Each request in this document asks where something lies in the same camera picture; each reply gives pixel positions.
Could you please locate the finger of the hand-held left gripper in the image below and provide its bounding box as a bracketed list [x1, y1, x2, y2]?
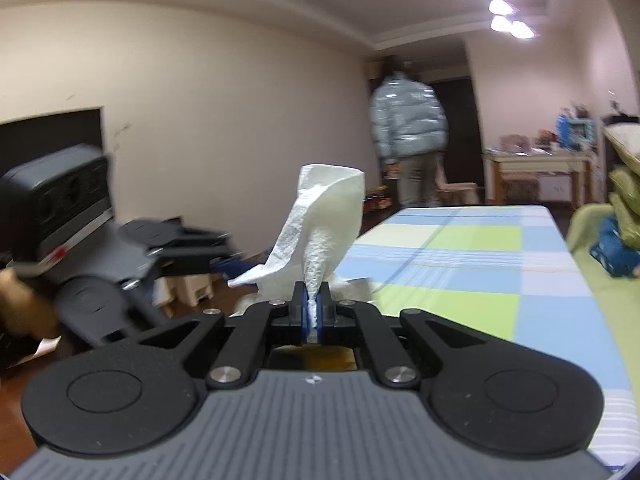
[122, 217, 247, 292]

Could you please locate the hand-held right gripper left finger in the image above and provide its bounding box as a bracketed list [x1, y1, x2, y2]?
[135, 281, 310, 391]

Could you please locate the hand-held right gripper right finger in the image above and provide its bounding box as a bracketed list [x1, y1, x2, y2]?
[319, 282, 501, 391]

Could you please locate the white paper towel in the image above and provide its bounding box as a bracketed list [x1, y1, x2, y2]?
[227, 163, 374, 347]

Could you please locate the person's left hand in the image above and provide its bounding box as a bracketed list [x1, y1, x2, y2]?
[0, 267, 59, 337]

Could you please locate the beige pedal trash bin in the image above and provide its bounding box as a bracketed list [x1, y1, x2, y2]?
[167, 271, 217, 307]

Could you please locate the black flat television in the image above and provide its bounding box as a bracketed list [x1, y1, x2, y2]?
[0, 106, 105, 182]

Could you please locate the row of drink bottles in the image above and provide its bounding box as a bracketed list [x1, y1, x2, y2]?
[362, 186, 394, 212]

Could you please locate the checkered tablecloth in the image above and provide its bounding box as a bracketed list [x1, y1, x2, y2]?
[330, 203, 635, 456]

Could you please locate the wooden chair with beige cover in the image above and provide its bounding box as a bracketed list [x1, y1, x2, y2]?
[434, 162, 486, 206]

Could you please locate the dark entrance door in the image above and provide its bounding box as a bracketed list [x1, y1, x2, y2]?
[429, 76, 487, 202]

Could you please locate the chair with patterned cover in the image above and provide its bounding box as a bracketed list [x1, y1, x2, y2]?
[499, 172, 542, 204]

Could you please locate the white wooden dining table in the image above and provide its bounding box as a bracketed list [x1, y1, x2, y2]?
[482, 147, 597, 206]

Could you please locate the green sofa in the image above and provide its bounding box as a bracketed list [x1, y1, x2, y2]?
[566, 203, 640, 471]

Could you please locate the blue printed blanket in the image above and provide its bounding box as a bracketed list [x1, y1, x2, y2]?
[589, 214, 635, 279]

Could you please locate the light blue toaster oven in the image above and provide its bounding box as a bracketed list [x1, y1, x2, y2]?
[556, 114, 599, 152]

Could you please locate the beige pillow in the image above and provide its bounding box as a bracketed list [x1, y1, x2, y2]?
[602, 123, 640, 177]

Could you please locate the dark wooden side cabinet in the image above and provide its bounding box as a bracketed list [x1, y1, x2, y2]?
[600, 112, 640, 128]

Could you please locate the three-bulb ceiling lamp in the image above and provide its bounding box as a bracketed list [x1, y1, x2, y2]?
[479, 0, 540, 41]

